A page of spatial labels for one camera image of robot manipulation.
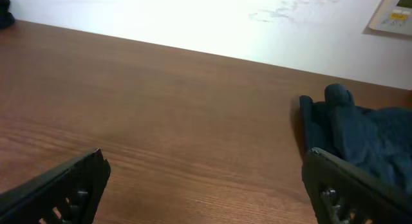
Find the folded dark navy garment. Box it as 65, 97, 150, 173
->
299, 84, 411, 195

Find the beige wall control panel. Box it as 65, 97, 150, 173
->
368, 0, 411, 35

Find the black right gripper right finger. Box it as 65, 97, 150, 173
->
302, 148, 411, 224

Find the black garment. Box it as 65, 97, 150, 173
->
0, 0, 15, 29

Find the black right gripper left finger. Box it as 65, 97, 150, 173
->
1, 149, 111, 224

